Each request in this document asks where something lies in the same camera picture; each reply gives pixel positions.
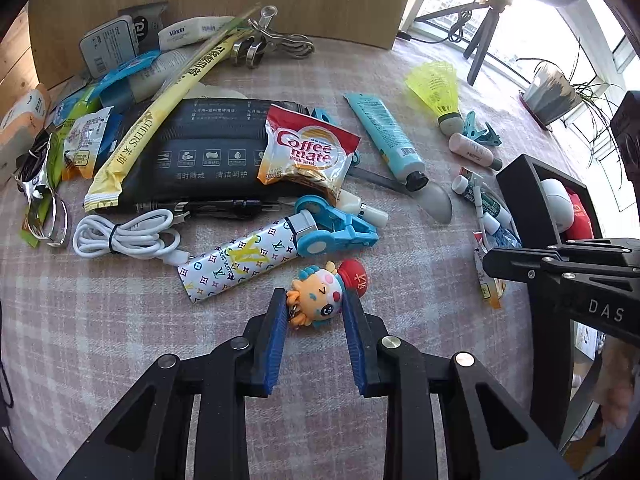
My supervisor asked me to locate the red packet bag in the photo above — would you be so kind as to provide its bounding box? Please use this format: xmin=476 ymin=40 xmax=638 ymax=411
xmin=565 ymin=190 xmax=593 ymax=240

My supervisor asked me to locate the cartoon doll figurine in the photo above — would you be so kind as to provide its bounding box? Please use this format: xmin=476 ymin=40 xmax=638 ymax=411
xmin=286 ymin=259 xmax=369 ymax=328

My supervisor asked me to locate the monogram patterned lighter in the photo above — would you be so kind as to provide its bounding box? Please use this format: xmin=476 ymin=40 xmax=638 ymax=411
xmin=178 ymin=210 xmax=318 ymax=304

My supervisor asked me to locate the white power adapter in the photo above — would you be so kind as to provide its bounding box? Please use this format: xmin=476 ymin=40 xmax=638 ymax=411
xmin=540 ymin=179 xmax=575 ymax=233

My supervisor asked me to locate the grey spoon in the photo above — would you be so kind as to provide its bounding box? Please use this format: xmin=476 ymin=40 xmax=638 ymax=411
xmin=347 ymin=166 xmax=452 ymax=224

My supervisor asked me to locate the black rectangular tray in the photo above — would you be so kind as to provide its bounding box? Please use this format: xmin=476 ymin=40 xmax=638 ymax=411
xmin=497 ymin=154 xmax=602 ymax=248

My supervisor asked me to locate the blue sanitizer bottle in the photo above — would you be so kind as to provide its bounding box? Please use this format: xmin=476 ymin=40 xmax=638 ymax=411
xmin=483 ymin=214 xmax=522 ymax=248

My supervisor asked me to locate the blue plastic clip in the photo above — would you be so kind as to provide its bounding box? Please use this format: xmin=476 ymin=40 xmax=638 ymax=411
xmin=294 ymin=195 xmax=378 ymax=257

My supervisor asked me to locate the black pen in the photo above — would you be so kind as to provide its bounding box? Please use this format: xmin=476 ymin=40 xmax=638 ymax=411
xmin=134 ymin=198 xmax=294 ymax=220

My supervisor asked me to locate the small white bottle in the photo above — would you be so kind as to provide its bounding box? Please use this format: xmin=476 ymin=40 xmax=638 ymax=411
xmin=336 ymin=190 xmax=388 ymax=228

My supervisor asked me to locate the green lip balm tube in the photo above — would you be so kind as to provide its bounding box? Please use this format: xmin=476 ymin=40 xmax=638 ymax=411
xmin=451 ymin=171 xmax=512 ymax=228

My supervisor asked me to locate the checked pink tablecloth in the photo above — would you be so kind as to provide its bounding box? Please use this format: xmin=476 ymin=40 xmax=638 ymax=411
xmin=1 ymin=40 xmax=533 ymax=479

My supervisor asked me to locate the pink cosmetic tube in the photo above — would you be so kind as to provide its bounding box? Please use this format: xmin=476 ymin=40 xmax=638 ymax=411
xmin=448 ymin=132 xmax=502 ymax=171

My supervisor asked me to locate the Coffee mate sachet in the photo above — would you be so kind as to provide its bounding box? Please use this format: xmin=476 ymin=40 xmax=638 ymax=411
xmin=257 ymin=104 xmax=360 ymax=206

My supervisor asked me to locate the teal clothes peg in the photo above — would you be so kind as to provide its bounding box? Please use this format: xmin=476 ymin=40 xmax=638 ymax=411
xmin=462 ymin=110 xmax=502 ymax=148

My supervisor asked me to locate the black wet wipes pack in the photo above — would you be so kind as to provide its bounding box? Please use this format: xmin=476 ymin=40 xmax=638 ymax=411
xmin=118 ymin=98 xmax=311 ymax=209

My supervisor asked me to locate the grey plant pot with plant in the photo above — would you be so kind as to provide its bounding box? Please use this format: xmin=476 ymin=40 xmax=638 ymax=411
xmin=514 ymin=44 xmax=626 ymax=134

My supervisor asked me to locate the light blue cream tube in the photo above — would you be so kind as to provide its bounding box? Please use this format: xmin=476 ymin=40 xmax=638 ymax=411
xmin=343 ymin=92 xmax=428 ymax=192

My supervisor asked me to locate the yellow chopsticks wrapper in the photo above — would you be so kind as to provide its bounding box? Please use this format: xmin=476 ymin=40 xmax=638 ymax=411
xmin=84 ymin=3 xmax=260 ymax=212

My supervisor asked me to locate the yellow shuttlecock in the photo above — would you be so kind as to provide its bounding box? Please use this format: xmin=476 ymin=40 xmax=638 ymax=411
xmin=406 ymin=61 xmax=464 ymax=138

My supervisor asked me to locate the white eraser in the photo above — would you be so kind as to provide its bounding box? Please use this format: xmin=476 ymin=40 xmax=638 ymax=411
xmin=157 ymin=16 xmax=233 ymax=52

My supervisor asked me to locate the grey card box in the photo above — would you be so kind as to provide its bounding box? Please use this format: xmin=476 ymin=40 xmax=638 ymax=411
xmin=78 ymin=14 xmax=139 ymax=79

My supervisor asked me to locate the white coiled USB cable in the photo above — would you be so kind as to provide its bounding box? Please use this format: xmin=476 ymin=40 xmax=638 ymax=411
xmin=71 ymin=208 xmax=194 ymax=268

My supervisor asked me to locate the ring light on tripod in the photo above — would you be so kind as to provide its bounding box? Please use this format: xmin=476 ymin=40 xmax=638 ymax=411
xmin=396 ymin=0 xmax=578 ymax=86

